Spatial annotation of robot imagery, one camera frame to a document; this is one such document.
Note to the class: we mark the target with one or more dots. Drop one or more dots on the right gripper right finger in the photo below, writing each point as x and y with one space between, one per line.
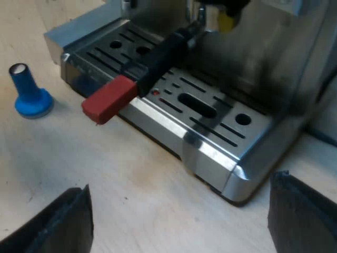
305 221

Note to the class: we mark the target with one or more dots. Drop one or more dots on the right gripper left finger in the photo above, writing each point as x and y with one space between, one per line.
58 226

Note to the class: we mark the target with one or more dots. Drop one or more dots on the steel espresso machine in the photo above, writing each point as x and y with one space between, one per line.
210 147

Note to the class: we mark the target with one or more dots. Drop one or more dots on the bright blue tamper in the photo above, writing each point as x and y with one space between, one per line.
29 97

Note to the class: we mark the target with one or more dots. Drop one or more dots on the grey metal block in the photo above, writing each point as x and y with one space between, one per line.
79 29

